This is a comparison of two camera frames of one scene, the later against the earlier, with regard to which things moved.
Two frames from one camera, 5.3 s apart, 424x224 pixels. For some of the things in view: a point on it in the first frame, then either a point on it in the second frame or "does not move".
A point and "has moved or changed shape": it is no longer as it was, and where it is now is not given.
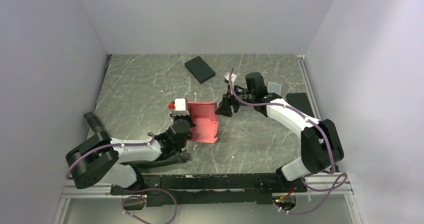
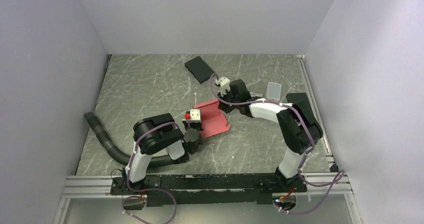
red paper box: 203,114 has moved or changed shape
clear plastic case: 273,87 does not move
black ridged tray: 300,101 does not move
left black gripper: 189,117 → 200,125
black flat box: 199,69 does not move
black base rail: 214,189 does not move
